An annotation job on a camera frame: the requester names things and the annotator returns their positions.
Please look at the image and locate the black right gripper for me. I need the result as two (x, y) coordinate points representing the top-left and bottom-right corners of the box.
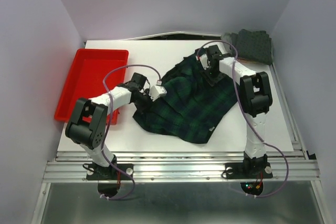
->
(199, 63), (226, 87)

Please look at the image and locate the green plaid skirt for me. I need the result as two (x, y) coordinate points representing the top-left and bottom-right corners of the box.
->
(133, 55), (237, 144)

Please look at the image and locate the grey dotted skirt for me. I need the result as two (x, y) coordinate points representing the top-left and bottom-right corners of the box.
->
(231, 29), (273, 65)

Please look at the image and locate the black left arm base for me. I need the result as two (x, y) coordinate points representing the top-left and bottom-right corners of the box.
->
(82, 163), (133, 181)

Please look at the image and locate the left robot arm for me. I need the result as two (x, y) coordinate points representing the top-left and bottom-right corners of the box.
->
(65, 73), (166, 179)

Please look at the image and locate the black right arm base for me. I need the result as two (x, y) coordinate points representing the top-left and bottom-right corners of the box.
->
(221, 162), (273, 180)

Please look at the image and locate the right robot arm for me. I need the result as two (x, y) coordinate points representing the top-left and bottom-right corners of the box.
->
(196, 45), (273, 177)

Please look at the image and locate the folded pink patterned skirt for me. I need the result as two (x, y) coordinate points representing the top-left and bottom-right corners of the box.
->
(238, 59), (258, 64)

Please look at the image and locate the folded light grey skirt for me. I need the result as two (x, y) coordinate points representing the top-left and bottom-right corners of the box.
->
(221, 33), (238, 54)

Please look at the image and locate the red plastic tray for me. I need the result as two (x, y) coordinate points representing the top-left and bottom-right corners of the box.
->
(54, 48), (129, 122)

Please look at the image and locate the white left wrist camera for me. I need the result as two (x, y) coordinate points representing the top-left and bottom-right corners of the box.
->
(149, 85), (167, 102)

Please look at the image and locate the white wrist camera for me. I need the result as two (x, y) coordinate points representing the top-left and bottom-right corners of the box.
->
(149, 85), (167, 102)
(196, 54), (210, 70)

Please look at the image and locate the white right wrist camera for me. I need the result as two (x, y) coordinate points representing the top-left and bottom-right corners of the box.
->
(196, 54), (210, 70)

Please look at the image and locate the aluminium frame rail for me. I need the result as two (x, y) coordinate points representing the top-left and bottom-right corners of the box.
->
(43, 151), (320, 183)

